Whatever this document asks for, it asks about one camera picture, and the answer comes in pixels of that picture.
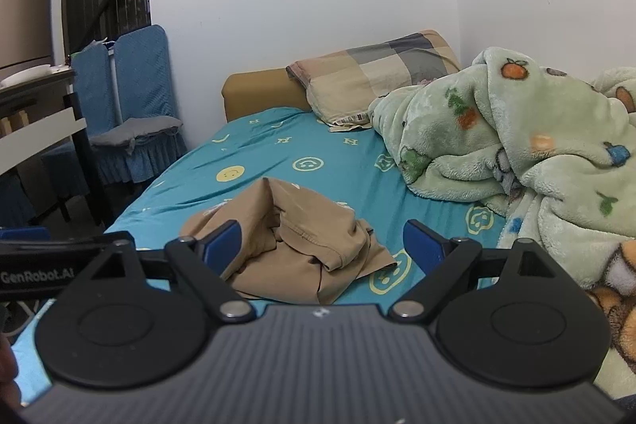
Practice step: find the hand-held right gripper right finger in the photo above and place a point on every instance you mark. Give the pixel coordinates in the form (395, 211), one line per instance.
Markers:
(420, 242)

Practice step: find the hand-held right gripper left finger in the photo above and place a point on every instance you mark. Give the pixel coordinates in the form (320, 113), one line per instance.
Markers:
(223, 242)

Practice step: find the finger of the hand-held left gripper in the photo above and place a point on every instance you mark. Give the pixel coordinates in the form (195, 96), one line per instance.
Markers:
(25, 234)

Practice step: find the tan shirt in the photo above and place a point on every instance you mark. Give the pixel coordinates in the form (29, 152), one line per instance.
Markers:
(298, 225)

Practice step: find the blue covered chair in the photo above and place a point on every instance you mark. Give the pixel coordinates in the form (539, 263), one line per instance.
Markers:
(59, 170)
(92, 81)
(144, 66)

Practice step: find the dark wooden table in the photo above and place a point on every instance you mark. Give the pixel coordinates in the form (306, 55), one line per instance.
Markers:
(89, 165)

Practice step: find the bed with teal printed sheet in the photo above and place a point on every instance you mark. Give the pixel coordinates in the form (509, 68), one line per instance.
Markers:
(278, 141)

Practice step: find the grey seat cushion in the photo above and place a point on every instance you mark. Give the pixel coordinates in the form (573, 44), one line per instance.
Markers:
(134, 128)

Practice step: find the tan padded headboard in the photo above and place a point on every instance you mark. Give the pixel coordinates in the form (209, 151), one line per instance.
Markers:
(258, 91)

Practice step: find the white plate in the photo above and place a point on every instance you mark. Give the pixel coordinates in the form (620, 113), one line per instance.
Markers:
(25, 76)

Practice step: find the green printed fleece blanket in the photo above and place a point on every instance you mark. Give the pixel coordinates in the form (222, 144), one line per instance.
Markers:
(546, 146)

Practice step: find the plaid pillow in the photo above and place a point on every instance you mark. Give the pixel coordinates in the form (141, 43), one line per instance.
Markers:
(357, 76)

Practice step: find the beige refrigerator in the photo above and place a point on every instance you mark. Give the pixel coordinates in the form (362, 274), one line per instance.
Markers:
(25, 16)

